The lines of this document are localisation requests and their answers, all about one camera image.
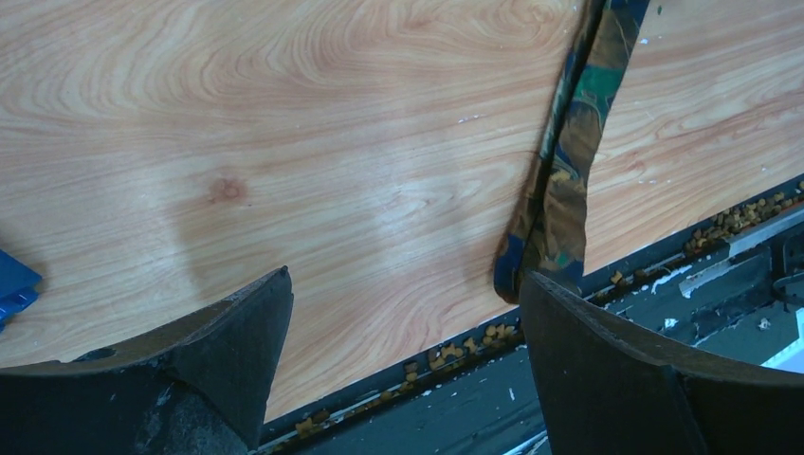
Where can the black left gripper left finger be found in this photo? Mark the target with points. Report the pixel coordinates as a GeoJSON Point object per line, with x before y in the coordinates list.
{"type": "Point", "coordinates": [196, 385]}

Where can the blue toy block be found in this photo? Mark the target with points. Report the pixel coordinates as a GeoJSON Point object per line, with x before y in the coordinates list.
{"type": "Point", "coordinates": [18, 287]}

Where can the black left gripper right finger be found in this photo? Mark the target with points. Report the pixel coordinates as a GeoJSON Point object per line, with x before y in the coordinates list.
{"type": "Point", "coordinates": [607, 385]}

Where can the dark patterned necktie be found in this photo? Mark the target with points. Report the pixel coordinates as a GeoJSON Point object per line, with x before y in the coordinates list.
{"type": "Point", "coordinates": [547, 233]}

